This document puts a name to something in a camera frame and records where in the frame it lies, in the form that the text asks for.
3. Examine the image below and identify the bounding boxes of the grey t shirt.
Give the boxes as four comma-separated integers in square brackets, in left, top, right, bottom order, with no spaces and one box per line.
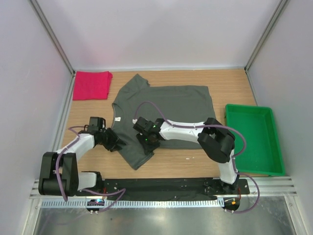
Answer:
[112,74,216,170]

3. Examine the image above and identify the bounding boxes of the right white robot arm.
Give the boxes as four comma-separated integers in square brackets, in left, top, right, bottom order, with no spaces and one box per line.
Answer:
[133,117,239,194]

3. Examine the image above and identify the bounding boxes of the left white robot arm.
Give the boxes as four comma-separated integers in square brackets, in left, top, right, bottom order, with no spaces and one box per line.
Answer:
[38,117,126,201]

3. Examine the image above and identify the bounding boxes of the folded pink t shirt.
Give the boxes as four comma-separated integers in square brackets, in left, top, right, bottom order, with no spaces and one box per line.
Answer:
[72,71,113,101]

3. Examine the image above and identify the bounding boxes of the green plastic tray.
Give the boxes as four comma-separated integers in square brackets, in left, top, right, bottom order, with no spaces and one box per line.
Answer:
[225,104,285,176]

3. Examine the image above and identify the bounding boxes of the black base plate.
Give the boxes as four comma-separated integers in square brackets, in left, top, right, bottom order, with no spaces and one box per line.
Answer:
[90,178,250,201]

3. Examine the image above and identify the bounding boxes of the white slotted cable duct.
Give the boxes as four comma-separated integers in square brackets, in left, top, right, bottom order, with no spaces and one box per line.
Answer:
[41,198,224,209]

